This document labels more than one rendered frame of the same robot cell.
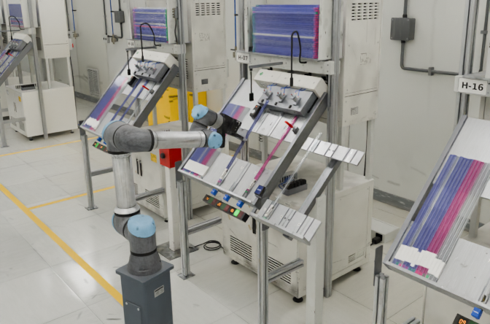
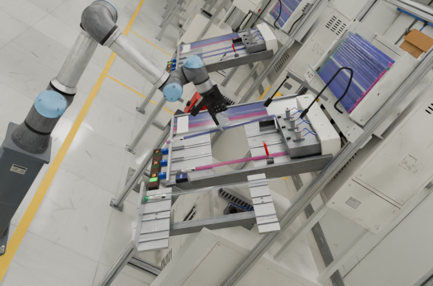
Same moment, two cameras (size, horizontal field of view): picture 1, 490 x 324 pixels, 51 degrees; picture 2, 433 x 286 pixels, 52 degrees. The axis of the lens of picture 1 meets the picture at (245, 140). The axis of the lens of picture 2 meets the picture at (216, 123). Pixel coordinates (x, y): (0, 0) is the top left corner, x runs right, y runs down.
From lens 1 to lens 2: 106 cm
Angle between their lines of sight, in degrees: 21
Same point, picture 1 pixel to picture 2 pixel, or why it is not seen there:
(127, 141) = (86, 18)
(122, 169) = (78, 46)
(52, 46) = not seen: outside the picture
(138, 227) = (42, 100)
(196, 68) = (289, 69)
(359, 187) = (299, 277)
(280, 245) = not seen: hidden behind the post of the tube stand
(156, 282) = (20, 159)
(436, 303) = not seen: outside the picture
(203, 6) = (339, 24)
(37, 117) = (193, 38)
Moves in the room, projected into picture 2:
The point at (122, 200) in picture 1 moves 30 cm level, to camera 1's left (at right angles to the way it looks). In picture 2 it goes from (62, 73) to (24, 31)
